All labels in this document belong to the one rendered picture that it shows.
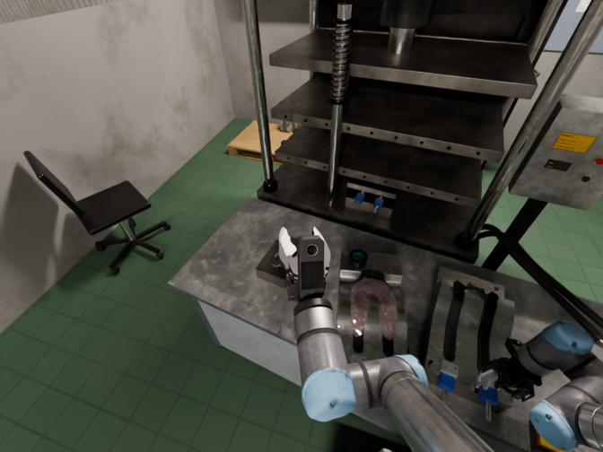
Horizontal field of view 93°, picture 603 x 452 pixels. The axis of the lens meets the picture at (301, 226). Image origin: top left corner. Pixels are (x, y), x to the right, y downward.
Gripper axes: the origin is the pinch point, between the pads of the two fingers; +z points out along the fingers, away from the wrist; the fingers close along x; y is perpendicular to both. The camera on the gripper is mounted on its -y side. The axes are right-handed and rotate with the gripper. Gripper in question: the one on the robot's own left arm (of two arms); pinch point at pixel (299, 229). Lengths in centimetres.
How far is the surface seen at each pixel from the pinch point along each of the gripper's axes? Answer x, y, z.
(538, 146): 105, 0, 45
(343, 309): 25, 53, 9
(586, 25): 84, -40, 40
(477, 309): 73, 44, 0
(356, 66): 36, -13, 86
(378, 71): 44, -13, 80
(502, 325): 79, 44, -7
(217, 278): -26, 70, 39
